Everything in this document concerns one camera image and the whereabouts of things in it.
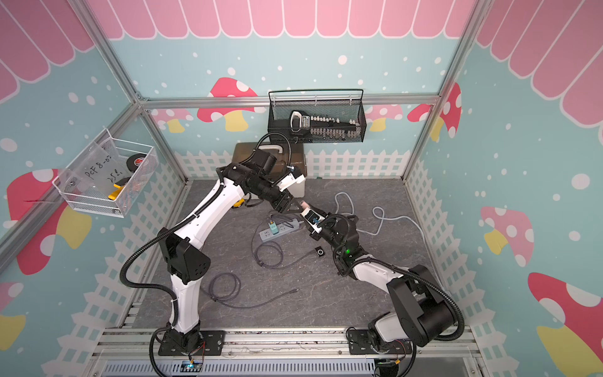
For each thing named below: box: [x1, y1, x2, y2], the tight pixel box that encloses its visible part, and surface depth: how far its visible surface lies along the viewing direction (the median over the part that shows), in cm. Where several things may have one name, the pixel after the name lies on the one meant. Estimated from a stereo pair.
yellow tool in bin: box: [107, 183, 125, 201], surface depth 64 cm
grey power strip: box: [259, 218, 300, 243], surface depth 99 cm
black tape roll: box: [126, 153, 147, 173], surface depth 81 cm
